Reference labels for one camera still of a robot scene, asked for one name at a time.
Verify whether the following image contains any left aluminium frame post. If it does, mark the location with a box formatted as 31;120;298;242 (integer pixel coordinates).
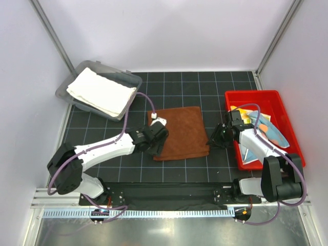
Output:
28;0;77;77

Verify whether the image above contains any right aluminium frame post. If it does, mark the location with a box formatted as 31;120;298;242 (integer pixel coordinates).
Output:
255;0;303;77

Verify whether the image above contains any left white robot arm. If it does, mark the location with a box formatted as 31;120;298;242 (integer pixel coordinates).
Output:
47;118;169;205

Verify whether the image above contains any red plastic bin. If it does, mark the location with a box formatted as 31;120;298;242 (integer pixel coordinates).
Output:
225;90;306;167

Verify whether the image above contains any blue white cloth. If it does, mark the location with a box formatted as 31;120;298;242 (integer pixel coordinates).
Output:
239;123;290;165

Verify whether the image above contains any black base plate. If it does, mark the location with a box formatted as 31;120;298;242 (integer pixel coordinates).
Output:
78;182;262;207

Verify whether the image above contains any aluminium frame post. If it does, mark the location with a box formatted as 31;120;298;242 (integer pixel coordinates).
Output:
28;0;77;77
255;0;303;77

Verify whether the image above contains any colourful patterned cloth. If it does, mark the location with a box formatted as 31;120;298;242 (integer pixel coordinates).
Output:
238;108;271;126

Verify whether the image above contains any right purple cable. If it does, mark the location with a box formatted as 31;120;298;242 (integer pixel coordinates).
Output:
230;103;308;226

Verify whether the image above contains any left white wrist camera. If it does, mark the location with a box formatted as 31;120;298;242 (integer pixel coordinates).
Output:
150;117;167;127

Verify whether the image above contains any clear plastic container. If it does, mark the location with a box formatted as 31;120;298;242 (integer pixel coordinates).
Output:
55;60;142;121

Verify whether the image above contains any brown towel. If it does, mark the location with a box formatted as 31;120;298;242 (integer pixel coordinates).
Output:
153;106;210;161

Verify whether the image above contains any slotted cable duct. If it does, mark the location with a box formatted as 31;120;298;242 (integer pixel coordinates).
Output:
42;208;235;219

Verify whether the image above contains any aluminium rail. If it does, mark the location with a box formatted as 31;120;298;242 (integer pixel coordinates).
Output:
31;188;312;208

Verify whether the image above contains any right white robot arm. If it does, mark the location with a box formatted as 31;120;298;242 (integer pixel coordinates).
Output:
207;108;307;206

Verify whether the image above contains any white towel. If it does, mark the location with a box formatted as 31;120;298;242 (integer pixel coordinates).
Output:
66;68;137;117

